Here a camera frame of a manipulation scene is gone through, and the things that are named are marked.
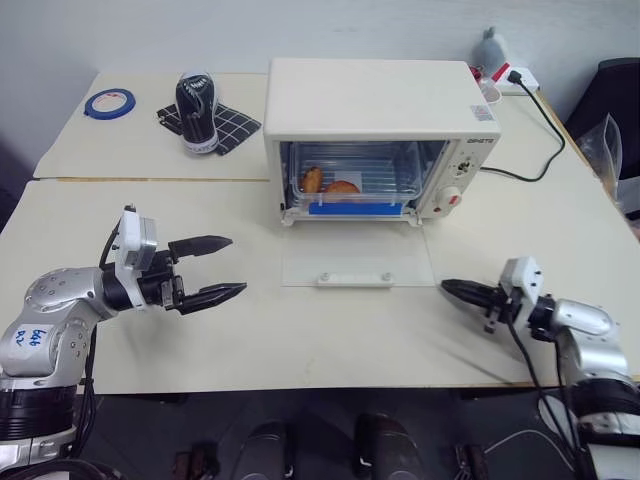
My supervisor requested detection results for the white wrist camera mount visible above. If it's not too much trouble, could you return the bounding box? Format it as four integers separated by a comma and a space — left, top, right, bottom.
498, 256, 544, 322
110, 203, 160, 277

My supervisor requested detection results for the black checkered cloth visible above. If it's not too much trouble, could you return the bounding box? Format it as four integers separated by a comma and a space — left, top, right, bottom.
153, 101, 263, 159

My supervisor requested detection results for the dark rounded shape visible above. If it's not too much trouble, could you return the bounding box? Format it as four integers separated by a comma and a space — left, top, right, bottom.
233, 421, 302, 480
353, 412, 427, 480

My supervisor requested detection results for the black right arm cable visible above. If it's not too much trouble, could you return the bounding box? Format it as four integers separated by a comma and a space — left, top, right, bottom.
503, 315, 594, 480

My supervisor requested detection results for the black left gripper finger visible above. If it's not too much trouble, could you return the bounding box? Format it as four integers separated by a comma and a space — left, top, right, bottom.
167, 234, 235, 262
176, 282, 249, 317

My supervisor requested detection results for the thin white floor cable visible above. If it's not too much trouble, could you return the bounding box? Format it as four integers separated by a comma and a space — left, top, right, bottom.
480, 428, 577, 472

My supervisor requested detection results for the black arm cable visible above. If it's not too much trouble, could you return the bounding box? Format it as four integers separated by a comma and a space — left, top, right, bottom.
503, 315, 594, 480
98, 219, 127, 274

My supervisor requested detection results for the white oven knob red mark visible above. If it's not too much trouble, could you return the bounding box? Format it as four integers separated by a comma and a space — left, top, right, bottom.
432, 185, 467, 218

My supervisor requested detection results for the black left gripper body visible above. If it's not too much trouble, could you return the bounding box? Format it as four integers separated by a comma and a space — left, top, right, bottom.
136, 249, 187, 314

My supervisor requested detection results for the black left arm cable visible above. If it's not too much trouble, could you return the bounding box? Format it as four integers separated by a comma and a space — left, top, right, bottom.
98, 219, 127, 274

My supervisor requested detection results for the black power plug and cable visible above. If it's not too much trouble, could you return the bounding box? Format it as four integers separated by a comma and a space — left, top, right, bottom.
480, 70, 567, 182

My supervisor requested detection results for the glass oven door with handle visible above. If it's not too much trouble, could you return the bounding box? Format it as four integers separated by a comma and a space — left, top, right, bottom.
280, 224, 437, 290

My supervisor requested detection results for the large brown bread piece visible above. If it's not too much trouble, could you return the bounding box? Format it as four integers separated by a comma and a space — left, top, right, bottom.
324, 179, 361, 197

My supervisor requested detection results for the blue tape roll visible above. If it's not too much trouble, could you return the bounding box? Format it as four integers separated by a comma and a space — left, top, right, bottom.
83, 88, 139, 122

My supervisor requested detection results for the grey plush toy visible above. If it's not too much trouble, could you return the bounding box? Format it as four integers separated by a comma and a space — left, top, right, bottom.
473, 26, 509, 69

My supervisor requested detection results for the clear plastic bag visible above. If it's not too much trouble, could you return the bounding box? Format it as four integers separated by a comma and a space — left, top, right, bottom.
574, 113, 640, 222

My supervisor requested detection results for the white power strip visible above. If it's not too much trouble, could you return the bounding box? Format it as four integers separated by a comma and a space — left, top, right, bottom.
486, 60, 542, 97

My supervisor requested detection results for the small brown bread piece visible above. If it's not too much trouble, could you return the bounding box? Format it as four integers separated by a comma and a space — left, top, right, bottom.
301, 166, 324, 193

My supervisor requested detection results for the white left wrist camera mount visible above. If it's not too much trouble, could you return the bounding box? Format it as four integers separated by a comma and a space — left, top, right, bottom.
110, 203, 160, 277

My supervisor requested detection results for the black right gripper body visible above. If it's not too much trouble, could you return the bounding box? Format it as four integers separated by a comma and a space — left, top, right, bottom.
481, 285, 524, 334

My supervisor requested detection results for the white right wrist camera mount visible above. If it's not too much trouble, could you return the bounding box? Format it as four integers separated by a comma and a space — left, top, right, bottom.
498, 256, 544, 322

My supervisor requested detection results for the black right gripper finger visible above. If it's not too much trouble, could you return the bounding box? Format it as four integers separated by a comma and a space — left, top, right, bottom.
447, 292, 496, 315
440, 278, 501, 303

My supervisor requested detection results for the black chair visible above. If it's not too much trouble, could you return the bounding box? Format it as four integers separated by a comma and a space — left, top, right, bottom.
563, 56, 640, 142

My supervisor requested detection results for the black white sneaker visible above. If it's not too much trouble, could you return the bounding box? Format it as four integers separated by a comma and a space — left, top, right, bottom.
174, 71, 222, 157

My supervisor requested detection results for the white toaster oven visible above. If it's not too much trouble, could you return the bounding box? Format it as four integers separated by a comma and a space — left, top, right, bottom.
263, 56, 503, 229

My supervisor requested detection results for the clear plastic food container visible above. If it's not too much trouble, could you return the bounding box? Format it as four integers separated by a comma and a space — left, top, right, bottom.
288, 140, 424, 218

